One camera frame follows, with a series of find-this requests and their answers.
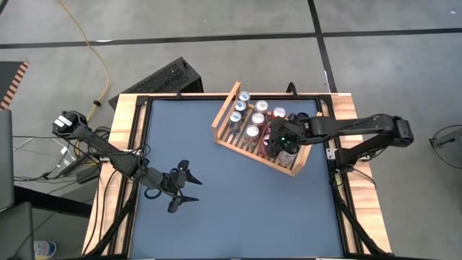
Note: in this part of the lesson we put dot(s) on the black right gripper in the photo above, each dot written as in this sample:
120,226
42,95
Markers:
283,133

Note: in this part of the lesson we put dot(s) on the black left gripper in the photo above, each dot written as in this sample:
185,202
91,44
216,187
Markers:
177,180

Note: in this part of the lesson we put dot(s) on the red Fanta strawberry can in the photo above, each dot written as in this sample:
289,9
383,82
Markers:
278,112
266,144

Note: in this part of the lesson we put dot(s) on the black-topped silver can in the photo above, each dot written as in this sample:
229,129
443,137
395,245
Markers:
287,157

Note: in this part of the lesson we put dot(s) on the silver Diet Coke can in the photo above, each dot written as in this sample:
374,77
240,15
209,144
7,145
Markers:
257,118
261,105

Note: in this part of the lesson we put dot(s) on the silver can red logo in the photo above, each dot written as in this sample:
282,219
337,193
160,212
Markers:
252,131

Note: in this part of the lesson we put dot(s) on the blue silver Red Bull can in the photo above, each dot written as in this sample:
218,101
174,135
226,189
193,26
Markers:
235,117
240,105
244,96

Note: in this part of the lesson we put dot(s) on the wooden slatted shelf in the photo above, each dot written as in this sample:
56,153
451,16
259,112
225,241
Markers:
225,112

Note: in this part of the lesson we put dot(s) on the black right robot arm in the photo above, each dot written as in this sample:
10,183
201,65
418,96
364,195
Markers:
361,128

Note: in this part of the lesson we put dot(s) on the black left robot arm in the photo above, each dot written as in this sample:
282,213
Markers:
108,153

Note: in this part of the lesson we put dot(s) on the black table clamp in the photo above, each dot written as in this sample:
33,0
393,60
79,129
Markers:
291,89

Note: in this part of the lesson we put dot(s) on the blue-grey table mat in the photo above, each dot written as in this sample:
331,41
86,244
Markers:
234,216

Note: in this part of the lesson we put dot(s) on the black power adapter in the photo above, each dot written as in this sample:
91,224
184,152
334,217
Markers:
86,176

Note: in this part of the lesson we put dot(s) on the black perforated metal box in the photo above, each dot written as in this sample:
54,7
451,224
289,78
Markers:
166,77

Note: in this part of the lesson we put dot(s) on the black floor beam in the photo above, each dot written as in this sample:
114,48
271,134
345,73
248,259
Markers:
50,201

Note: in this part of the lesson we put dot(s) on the white blue yellow container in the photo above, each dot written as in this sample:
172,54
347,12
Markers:
45,249

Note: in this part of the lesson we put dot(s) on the grey chair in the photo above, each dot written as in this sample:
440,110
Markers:
7,162

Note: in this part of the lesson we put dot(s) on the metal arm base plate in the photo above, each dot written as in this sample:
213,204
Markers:
330,154

